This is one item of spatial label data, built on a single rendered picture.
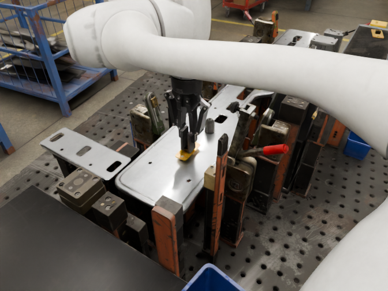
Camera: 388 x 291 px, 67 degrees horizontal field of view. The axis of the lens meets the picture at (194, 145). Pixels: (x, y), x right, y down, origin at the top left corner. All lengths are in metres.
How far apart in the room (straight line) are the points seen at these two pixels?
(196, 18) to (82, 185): 0.44
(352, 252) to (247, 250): 0.76
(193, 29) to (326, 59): 0.31
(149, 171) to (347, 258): 0.62
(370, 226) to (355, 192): 1.02
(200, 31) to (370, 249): 0.49
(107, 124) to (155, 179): 0.78
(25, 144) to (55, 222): 2.09
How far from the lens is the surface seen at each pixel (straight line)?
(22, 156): 2.68
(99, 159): 0.88
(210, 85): 1.18
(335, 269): 0.28
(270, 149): 0.69
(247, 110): 0.66
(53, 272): 0.66
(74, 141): 0.97
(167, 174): 0.80
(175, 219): 0.48
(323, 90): 0.37
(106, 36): 0.53
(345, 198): 1.26
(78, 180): 0.75
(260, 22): 1.72
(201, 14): 0.62
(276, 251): 1.04
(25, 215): 0.77
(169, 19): 0.59
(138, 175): 0.81
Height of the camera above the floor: 1.58
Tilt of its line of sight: 41 degrees down
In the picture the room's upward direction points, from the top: straight up
